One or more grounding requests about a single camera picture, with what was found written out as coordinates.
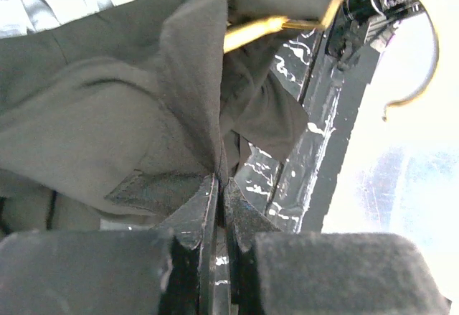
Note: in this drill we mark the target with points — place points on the grey shirt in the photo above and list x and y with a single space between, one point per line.
23 17

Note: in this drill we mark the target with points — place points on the yellow clothes hanger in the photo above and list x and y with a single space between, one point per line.
236 37

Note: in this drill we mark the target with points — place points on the black shirt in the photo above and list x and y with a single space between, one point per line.
126 111

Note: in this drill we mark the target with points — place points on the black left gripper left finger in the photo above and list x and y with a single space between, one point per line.
165 270

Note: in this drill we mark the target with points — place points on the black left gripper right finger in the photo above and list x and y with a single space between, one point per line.
276 272

